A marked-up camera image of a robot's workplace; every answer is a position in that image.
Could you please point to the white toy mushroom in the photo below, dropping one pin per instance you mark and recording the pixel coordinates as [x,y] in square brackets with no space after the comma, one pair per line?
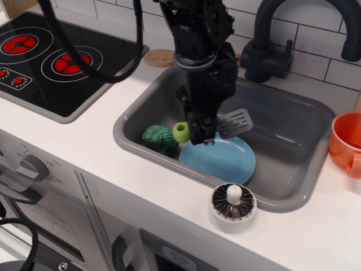
[232,204]

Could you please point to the grey oven knob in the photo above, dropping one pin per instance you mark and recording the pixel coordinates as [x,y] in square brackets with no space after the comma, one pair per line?
[32,169]

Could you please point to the black toy stove top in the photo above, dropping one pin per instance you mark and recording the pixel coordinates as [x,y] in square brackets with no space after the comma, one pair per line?
[39,75]

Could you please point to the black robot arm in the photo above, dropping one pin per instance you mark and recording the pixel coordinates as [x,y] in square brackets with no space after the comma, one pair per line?
[200,30]

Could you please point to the green handled grey spatula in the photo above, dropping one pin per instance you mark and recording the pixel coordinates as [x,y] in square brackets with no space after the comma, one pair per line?
[229,125]

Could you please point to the dark grey toy faucet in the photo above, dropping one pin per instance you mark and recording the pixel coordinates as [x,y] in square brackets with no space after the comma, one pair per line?
[262,61]

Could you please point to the grey plastic sink basin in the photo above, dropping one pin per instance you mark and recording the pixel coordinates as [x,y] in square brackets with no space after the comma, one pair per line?
[289,137]

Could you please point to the wooden spoon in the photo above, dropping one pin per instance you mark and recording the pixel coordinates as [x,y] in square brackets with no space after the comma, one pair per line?
[163,58]

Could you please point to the black cabinet door handle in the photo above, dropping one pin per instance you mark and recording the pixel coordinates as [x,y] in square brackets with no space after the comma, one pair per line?
[119,248]

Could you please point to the grey oven door handle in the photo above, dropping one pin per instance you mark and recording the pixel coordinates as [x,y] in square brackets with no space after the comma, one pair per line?
[20,190]

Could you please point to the blue plastic plate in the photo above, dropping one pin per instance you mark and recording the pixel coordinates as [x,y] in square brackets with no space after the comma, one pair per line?
[230,159]

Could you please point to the green toy broccoli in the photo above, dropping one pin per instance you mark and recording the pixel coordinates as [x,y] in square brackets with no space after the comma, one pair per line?
[160,138]

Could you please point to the orange plastic cup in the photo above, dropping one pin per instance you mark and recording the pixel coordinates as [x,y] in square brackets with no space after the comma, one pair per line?
[344,144]

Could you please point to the wooden corner post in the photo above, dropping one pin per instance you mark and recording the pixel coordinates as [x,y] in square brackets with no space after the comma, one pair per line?
[13,8]

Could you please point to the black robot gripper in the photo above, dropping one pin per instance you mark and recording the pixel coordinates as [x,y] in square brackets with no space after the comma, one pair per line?
[203,92]

